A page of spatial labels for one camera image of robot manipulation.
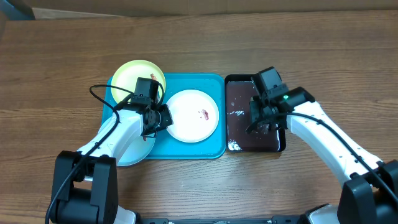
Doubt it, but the white plate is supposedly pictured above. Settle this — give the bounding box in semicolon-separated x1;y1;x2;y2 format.
167;90;220;143

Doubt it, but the green sponge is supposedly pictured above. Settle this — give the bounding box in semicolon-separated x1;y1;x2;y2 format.
256;123;271;134

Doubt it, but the cardboard backdrop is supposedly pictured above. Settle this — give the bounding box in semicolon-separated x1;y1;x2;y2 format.
0;0;398;21

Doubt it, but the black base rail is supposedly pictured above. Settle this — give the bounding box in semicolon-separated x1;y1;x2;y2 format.
136;215;309;224

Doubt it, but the black water tray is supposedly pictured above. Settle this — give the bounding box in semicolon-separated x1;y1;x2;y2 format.
224;74;286;152

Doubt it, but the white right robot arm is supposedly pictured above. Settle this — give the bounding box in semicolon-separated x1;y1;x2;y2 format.
246;87;397;224

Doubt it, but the yellow-green plate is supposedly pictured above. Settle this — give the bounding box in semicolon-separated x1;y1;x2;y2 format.
111;60;166;101

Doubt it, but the light blue plate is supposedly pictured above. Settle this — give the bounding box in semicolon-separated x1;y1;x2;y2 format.
92;114;155;166

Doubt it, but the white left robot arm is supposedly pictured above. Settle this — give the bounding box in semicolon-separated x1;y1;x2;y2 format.
45;104;173;223

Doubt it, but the blue plastic tray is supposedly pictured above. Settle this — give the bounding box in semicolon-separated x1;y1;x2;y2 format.
101;73;227;161

